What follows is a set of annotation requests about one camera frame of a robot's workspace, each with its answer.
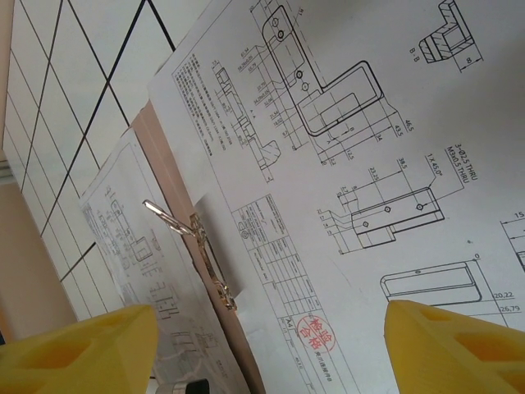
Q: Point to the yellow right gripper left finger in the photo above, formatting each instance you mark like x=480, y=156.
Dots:
x=74, y=361

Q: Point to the metal folder clip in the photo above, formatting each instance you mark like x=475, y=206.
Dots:
x=213, y=271

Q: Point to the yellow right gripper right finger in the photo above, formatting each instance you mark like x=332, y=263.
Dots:
x=459, y=357

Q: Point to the silver and black cylindrical object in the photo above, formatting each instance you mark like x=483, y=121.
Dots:
x=184, y=387

